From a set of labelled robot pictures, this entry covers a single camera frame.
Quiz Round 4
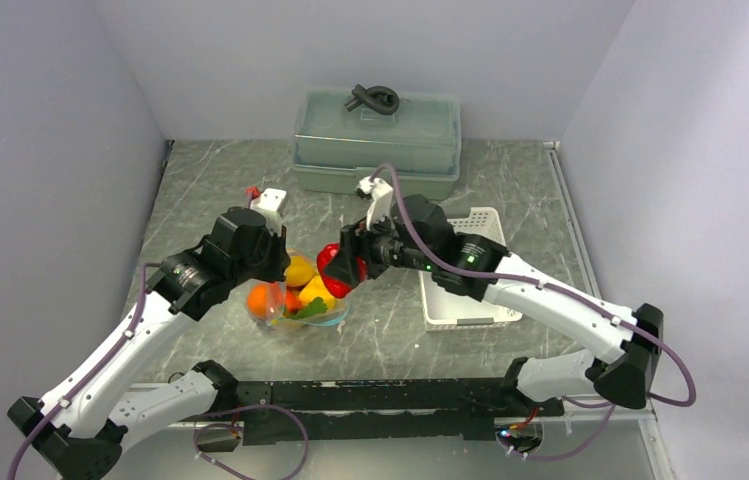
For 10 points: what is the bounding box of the red bell pepper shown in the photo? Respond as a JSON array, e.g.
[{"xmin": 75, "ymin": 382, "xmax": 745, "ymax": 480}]
[{"xmin": 316, "ymin": 243, "xmax": 368, "ymax": 299}]

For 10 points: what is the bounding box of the clear zip top bag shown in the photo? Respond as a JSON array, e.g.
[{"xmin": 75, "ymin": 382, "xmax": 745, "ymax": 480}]
[{"xmin": 244, "ymin": 249, "xmax": 349, "ymax": 331}]

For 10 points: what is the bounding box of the orange tangerine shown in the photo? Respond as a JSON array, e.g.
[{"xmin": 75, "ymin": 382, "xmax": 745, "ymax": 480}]
[{"xmin": 246, "ymin": 283, "xmax": 285, "ymax": 321}]

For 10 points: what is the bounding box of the red orange carrot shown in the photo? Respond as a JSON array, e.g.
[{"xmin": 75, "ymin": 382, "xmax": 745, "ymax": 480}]
[{"xmin": 282, "ymin": 290, "xmax": 329, "ymax": 321}]

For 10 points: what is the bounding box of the white perforated plastic basket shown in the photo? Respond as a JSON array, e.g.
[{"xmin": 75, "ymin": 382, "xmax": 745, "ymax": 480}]
[{"xmin": 418, "ymin": 207, "xmax": 523, "ymax": 332}]

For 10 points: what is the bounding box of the small yellow fruit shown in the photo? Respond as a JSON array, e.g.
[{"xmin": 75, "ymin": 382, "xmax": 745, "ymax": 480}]
[{"xmin": 285, "ymin": 255, "xmax": 317, "ymax": 288}]

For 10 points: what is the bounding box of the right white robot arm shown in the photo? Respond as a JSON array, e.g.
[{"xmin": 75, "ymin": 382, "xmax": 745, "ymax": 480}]
[{"xmin": 316, "ymin": 195, "xmax": 664, "ymax": 415}]

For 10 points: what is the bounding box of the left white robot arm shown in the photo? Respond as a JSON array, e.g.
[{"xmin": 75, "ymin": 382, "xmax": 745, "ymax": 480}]
[{"xmin": 6, "ymin": 203, "xmax": 290, "ymax": 479}]

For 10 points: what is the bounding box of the green plastic storage box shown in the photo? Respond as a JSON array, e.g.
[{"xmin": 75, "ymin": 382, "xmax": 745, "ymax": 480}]
[{"xmin": 291, "ymin": 87, "xmax": 462, "ymax": 200}]

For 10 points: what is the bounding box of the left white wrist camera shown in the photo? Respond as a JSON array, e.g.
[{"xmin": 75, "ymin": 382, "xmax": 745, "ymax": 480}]
[{"xmin": 246, "ymin": 186, "xmax": 288, "ymax": 236}]

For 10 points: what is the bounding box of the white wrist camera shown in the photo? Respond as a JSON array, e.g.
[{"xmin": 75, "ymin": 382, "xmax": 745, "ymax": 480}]
[
  {"xmin": 356, "ymin": 177, "xmax": 394, "ymax": 230},
  {"xmin": 246, "ymin": 186, "xmax": 288, "ymax": 236}
]

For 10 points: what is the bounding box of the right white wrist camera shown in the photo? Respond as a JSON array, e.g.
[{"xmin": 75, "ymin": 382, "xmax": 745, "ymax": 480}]
[{"xmin": 356, "ymin": 177, "xmax": 394, "ymax": 230}]

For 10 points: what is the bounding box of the black knotted hose piece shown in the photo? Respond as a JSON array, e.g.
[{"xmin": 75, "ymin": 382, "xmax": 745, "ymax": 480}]
[{"xmin": 344, "ymin": 84, "xmax": 402, "ymax": 117}]

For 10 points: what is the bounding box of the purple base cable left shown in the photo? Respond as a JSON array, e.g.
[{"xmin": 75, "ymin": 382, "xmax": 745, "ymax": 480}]
[{"xmin": 191, "ymin": 402, "xmax": 313, "ymax": 480}]

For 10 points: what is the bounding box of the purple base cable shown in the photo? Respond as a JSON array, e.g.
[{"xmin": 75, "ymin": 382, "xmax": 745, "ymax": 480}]
[
  {"xmin": 191, "ymin": 402, "xmax": 313, "ymax": 480},
  {"xmin": 497, "ymin": 396, "xmax": 617, "ymax": 464}
]

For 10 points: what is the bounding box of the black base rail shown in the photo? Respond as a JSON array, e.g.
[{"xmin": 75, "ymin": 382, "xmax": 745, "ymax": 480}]
[{"xmin": 208, "ymin": 378, "xmax": 564, "ymax": 446}]

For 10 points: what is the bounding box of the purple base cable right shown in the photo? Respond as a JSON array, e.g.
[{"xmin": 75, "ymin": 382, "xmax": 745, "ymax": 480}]
[{"xmin": 497, "ymin": 396, "xmax": 617, "ymax": 464}]

